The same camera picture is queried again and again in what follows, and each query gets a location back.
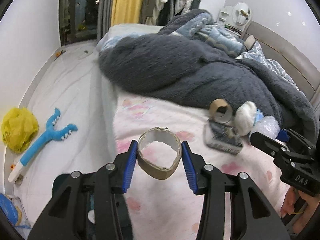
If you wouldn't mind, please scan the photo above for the brown cardboard tube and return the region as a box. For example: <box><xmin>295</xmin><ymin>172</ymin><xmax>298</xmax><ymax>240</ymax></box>
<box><xmin>209</xmin><ymin>99</ymin><xmax>233</xmax><ymax>124</ymax></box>

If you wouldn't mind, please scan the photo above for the dark teal trash bin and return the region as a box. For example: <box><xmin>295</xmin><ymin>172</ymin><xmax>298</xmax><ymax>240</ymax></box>
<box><xmin>53</xmin><ymin>174</ymin><xmax>134</xmax><ymax>239</ymax></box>

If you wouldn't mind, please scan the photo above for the grey curtain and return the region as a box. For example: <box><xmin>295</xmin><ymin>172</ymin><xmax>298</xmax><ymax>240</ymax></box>
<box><xmin>97</xmin><ymin>0</ymin><xmax>113</xmax><ymax>41</ymax></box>

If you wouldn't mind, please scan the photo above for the yellow curtain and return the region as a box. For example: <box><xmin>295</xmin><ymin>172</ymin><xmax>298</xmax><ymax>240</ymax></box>
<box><xmin>111</xmin><ymin>0</ymin><xmax>143</xmax><ymax>26</ymax></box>

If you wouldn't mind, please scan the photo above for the person's right hand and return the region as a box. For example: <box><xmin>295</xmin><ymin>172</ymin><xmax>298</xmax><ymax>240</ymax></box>
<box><xmin>280</xmin><ymin>186</ymin><xmax>320</xmax><ymax>234</ymax></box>

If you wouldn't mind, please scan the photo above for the blue wavy pillow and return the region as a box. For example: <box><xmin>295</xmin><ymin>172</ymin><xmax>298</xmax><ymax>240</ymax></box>
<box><xmin>236</xmin><ymin>41</ymin><xmax>305</xmax><ymax>95</ymax></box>

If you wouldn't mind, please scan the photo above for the white rolled sock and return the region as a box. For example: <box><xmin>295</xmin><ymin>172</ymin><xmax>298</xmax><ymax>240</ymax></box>
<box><xmin>233</xmin><ymin>101</ymin><xmax>257</xmax><ymax>136</ymax></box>

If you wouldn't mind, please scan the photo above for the dark glass balcony door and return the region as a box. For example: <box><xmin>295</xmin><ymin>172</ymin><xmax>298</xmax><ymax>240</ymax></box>
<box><xmin>59</xmin><ymin>0</ymin><xmax>100</xmax><ymax>46</ymax></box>

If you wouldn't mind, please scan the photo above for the blue plush claw toy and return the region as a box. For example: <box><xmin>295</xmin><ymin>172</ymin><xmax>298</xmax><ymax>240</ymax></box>
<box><xmin>8</xmin><ymin>108</ymin><xmax>78</xmax><ymax>183</ymax></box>

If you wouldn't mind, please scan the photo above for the orange small floor object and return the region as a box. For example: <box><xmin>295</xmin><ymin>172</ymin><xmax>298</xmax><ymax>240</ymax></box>
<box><xmin>55</xmin><ymin>50</ymin><xmax>66</xmax><ymax>59</ymax></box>

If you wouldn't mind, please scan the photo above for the light blue patterned blanket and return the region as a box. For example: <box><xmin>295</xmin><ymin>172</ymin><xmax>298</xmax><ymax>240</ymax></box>
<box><xmin>171</xmin><ymin>9</ymin><xmax>246</xmax><ymax>58</ymax></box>

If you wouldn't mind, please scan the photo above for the black foil wrapper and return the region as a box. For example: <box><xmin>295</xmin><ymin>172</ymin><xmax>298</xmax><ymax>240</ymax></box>
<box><xmin>203</xmin><ymin>120</ymin><xmax>243</xmax><ymax>154</ymax></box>

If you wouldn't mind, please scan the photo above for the brown cardboard tape ring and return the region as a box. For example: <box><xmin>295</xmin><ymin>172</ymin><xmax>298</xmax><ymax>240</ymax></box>
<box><xmin>137</xmin><ymin>126</ymin><xmax>183</xmax><ymax>180</ymax></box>

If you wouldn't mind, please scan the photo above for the yellow plastic bag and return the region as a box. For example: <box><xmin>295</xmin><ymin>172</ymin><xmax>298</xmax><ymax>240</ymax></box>
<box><xmin>1</xmin><ymin>107</ymin><xmax>39</xmax><ymax>153</ymax></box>

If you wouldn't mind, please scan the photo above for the blue snack bag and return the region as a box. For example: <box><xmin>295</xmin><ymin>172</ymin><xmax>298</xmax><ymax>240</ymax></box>
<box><xmin>1</xmin><ymin>193</ymin><xmax>32</xmax><ymax>235</ymax></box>

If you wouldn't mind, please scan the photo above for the dark grey fleece blanket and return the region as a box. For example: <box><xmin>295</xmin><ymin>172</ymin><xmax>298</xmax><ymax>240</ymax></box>
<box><xmin>99</xmin><ymin>9</ymin><xmax>319</xmax><ymax>142</ymax></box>

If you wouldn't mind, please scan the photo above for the white crumpled tissue ball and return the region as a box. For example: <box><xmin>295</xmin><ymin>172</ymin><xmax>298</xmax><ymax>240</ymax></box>
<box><xmin>87</xmin><ymin>210</ymin><xmax>95</xmax><ymax>224</ymax></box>

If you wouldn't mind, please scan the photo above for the grey upholstered headboard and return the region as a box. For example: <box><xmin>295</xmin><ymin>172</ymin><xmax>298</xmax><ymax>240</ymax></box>
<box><xmin>241</xmin><ymin>21</ymin><xmax>319</xmax><ymax>101</ymax></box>

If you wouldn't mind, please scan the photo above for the clear bubble wrap roll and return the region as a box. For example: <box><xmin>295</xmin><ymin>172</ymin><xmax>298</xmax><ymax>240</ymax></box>
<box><xmin>251</xmin><ymin>116</ymin><xmax>280</xmax><ymax>139</ymax></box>

